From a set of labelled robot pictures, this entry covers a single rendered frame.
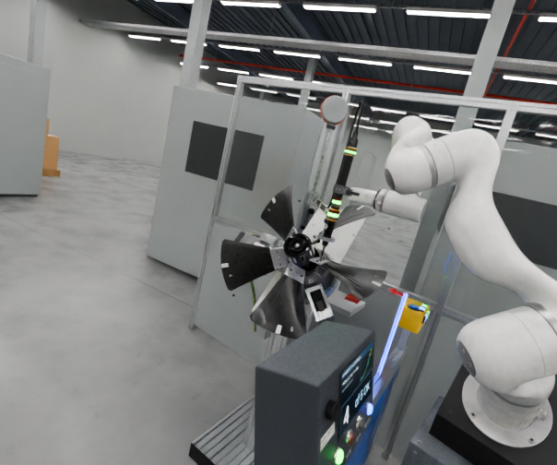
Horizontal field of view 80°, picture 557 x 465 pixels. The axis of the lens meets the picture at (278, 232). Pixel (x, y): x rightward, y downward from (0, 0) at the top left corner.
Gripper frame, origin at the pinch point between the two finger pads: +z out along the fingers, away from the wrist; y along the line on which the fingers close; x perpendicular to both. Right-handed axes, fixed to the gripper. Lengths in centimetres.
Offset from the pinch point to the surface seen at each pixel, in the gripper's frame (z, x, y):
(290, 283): 5.5, -40.1, -10.9
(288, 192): 29.3, -7.9, 10.8
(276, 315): 3, -50, -21
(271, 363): -30, -25, -81
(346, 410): -41, -31, -73
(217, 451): 24, -140, -5
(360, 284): -19.8, -30.9, -6.3
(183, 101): 260, 43, 132
